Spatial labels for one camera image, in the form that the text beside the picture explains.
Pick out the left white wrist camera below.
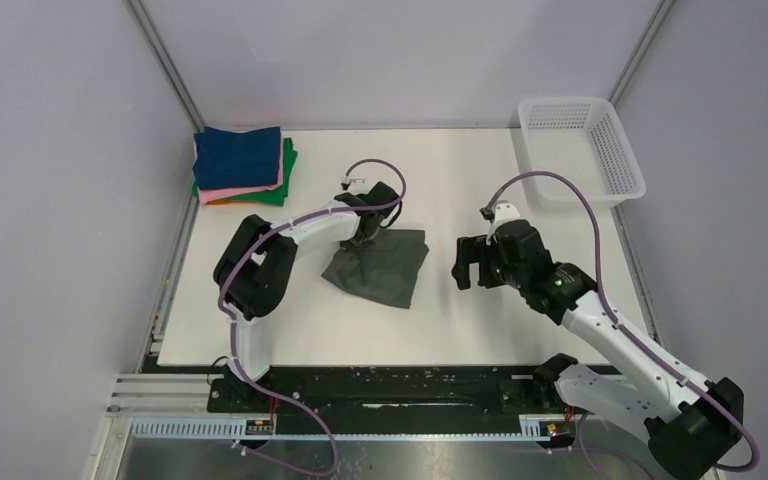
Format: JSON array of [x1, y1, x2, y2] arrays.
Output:
[[339, 172, 369, 192]]

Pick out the folded navy blue t-shirt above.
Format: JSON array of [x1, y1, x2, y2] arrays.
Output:
[[192, 126, 283, 190]]

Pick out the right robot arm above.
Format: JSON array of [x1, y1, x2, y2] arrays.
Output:
[[452, 219, 747, 479]]

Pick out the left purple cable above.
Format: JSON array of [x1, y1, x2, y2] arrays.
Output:
[[216, 158, 408, 478]]

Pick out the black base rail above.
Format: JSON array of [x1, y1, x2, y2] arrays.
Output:
[[142, 354, 667, 439]]

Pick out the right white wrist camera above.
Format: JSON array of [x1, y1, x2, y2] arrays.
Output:
[[480, 201, 521, 239]]

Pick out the folded pink t-shirt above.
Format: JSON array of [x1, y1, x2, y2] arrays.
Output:
[[193, 139, 286, 205]]

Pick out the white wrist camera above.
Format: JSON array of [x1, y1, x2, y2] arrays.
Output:
[[480, 201, 521, 239], [339, 172, 369, 192]]

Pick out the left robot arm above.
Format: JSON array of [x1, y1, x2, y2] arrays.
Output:
[[212, 182, 403, 411]]

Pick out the dark grey t-shirt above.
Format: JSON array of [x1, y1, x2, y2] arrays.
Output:
[[321, 229, 429, 309]]

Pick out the white plastic basket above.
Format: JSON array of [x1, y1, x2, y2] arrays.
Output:
[[517, 96, 646, 210]]

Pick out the folded green t-shirt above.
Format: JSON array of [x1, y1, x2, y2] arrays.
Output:
[[191, 137, 299, 207]]

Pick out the white slotted cable duct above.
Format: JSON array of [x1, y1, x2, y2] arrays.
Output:
[[130, 415, 571, 444]]

